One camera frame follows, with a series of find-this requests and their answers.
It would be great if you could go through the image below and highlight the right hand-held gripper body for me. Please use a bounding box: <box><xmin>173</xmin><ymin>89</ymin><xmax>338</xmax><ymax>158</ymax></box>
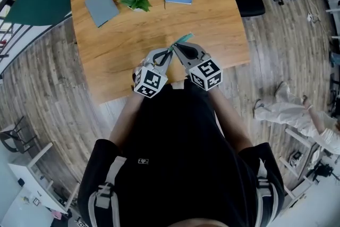
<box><xmin>186</xmin><ymin>55</ymin><xmax>224</xmax><ymax>92</ymax></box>

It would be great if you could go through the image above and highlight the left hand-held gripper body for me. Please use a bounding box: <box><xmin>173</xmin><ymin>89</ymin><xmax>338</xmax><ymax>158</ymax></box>
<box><xmin>132</xmin><ymin>58</ymin><xmax>169</xmax><ymax>99</ymax></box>

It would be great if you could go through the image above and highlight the teal translucent plastic piece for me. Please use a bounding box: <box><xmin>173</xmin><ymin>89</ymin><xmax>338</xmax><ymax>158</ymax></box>
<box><xmin>169</xmin><ymin>32</ymin><xmax>194</xmax><ymax>48</ymax></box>

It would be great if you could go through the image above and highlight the person's right forearm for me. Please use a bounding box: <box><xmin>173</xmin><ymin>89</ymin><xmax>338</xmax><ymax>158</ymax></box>
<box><xmin>212</xmin><ymin>86</ymin><xmax>253</xmax><ymax>154</ymax></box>

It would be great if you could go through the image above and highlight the person's left forearm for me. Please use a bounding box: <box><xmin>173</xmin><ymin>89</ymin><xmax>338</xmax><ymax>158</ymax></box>
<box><xmin>108</xmin><ymin>91</ymin><xmax>144</xmax><ymax>154</ymax></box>

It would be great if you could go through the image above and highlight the grey notebook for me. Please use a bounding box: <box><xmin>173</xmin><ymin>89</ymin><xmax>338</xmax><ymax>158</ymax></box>
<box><xmin>84</xmin><ymin>0</ymin><xmax>121</xmax><ymax>28</ymax></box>

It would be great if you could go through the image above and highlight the person's black shirt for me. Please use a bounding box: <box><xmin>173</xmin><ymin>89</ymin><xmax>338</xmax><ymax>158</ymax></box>
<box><xmin>77</xmin><ymin>79</ymin><xmax>285</xmax><ymax>227</ymax></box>

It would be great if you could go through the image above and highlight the black monitor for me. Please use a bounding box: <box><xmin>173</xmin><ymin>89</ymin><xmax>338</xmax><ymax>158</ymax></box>
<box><xmin>297</xmin><ymin>142</ymin><xmax>322</xmax><ymax>181</ymax></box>

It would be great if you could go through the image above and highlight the white desk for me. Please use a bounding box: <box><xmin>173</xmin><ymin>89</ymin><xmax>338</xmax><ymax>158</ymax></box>
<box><xmin>325</xmin><ymin>0</ymin><xmax>340</xmax><ymax>38</ymax></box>

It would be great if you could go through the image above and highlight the black metal stool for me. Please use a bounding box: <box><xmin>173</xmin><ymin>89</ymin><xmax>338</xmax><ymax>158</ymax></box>
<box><xmin>0</xmin><ymin>115</ymin><xmax>38</xmax><ymax>155</ymax></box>

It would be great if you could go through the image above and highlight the black tripod equipment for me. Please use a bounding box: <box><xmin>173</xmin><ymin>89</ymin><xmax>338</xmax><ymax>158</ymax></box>
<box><xmin>308</xmin><ymin>159</ymin><xmax>337</xmax><ymax>184</ymax></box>

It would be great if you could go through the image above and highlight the white wooden frame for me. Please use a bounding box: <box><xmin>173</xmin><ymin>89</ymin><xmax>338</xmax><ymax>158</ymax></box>
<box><xmin>278</xmin><ymin>127</ymin><xmax>319</xmax><ymax>203</ymax></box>

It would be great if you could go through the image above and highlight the grey shoulder strap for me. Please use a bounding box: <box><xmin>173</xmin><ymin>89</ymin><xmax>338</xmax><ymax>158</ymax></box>
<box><xmin>87</xmin><ymin>155</ymin><xmax>128</xmax><ymax>227</ymax></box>
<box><xmin>254</xmin><ymin>158</ymin><xmax>279</xmax><ymax>227</ymax></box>

